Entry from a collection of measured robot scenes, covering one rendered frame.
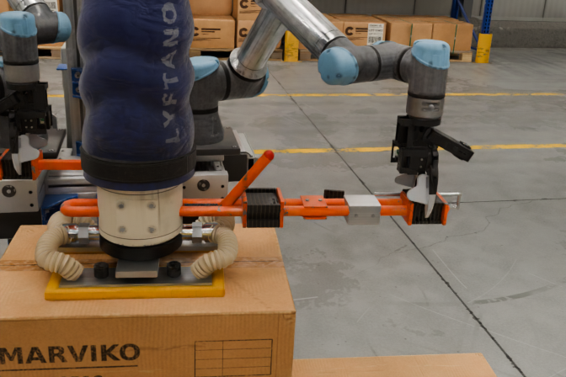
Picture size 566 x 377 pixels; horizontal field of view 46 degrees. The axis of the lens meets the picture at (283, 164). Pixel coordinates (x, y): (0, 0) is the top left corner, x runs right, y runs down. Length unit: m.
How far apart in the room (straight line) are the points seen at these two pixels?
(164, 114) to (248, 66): 0.68
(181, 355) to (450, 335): 1.89
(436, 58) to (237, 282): 0.60
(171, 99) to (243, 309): 0.42
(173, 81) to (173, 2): 0.14
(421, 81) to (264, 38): 0.59
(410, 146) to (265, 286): 0.41
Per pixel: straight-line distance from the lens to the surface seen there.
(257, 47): 1.83
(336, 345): 2.87
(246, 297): 1.32
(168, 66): 1.23
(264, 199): 1.39
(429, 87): 1.35
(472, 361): 1.94
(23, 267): 1.48
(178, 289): 1.31
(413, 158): 1.39
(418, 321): 3.09
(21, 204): 1.84
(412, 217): 1.42
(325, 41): 1.37
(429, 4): 10.69
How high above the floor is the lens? 1.63
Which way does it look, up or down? 20 degrees down
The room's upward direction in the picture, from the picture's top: 3 degrees clockwise
